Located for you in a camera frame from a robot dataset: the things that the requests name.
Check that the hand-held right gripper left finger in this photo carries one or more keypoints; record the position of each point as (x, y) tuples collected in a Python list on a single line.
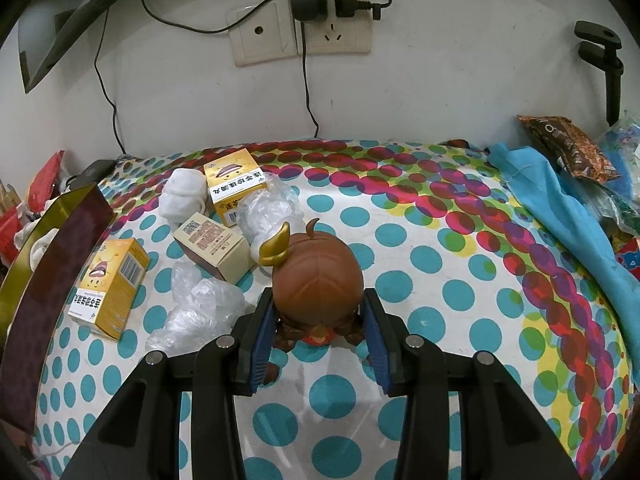
[(260, 355)]

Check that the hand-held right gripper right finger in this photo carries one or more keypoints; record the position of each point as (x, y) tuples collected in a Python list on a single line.
[(377, 355)]

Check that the clear plastic bag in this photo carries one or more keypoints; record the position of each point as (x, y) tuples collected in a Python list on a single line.
[(270, 210), (195, 305)]

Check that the brown toy figurine gold horn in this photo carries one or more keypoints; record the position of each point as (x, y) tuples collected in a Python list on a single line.
[(315, 280)]

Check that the yellow medicine box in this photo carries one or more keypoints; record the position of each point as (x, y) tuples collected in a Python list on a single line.
[(232, 180), (107, 300)]

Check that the white cloth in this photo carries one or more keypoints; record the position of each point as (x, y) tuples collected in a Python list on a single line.
[(180, 192)]

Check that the gold gift box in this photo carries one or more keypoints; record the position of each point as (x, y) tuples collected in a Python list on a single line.
[(55, 270)]

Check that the polka dot tablecloth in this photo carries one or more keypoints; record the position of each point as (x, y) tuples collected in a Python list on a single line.
[(450, 290)]

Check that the beige cardboard box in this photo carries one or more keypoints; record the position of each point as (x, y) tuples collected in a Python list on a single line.
[(210, 240)]

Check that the blue cloth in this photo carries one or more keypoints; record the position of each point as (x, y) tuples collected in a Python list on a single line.
[(550, 200)]

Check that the white cloth wad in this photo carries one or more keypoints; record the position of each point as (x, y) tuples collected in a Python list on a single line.
[(37, 247)]

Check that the black set-top box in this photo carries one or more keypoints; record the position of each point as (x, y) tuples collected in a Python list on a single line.
[(90, 172)]

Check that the red patterned packet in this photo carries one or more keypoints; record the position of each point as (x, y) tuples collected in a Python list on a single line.
[(627, 257)]

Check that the brown patterned snack packet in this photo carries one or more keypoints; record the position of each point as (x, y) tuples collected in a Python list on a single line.
[(570, 145)]

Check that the bundle of yellow sticks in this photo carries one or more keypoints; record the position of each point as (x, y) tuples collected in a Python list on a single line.
[(7, 192)]

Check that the clear bag blue print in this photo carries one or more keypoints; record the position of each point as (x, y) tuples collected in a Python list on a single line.
[(622, 160)]

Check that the black flat television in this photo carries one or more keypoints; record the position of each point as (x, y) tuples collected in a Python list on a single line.
[(60, 25)]

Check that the white wall power socket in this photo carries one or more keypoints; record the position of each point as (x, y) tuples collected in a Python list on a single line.
[(345, 35)]

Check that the black wall bracket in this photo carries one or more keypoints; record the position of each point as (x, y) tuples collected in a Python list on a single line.
[(612, 80)]

